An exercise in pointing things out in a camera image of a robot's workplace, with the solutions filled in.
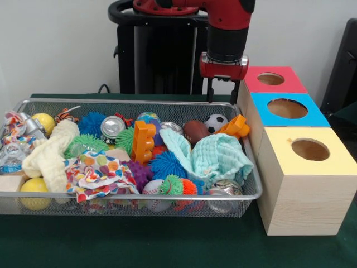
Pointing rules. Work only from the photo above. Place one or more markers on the colourful polka dot cloth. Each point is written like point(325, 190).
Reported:
point(97, 170)

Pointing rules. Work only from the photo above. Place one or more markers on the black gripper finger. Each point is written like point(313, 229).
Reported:
point(210, 90)
point(235, 92)

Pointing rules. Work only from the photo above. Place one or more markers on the blue globe ball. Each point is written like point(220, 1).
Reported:
point(147, 116)

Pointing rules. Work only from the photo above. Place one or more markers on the dark green tablecloth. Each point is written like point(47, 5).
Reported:
point(348, 114)
point(139, 245)

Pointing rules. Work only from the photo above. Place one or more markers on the mint green cloth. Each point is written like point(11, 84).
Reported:
point(217, 156)

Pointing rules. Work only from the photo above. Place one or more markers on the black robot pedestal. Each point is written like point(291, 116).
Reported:
point(164, 56)

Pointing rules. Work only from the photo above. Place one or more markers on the yellow ball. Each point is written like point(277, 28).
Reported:
point(34, 185)
point(44, 121)

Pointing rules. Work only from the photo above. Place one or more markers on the brown toy football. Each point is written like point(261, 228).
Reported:
point(195, 131)

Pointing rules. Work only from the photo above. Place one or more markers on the long orange toy block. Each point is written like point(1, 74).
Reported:
point(234, 125)

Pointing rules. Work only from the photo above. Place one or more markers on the silver mesh bin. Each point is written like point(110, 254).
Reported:
point(139, 196)

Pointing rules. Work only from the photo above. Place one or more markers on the blue spiky rubber ball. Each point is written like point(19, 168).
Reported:
point(92, 123)

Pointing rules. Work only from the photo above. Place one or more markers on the cream yellow cloth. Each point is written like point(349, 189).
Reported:
point(50, 159)

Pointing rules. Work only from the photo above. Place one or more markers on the black and white soccer ball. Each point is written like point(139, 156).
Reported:
point(216, 121)

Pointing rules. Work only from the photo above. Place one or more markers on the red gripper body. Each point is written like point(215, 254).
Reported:
point(223, 71)

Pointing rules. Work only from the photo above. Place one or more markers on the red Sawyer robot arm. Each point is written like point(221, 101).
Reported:
point(227, 42)

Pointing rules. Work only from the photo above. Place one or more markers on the wooden box with three holes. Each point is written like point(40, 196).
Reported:
point(306, 203)

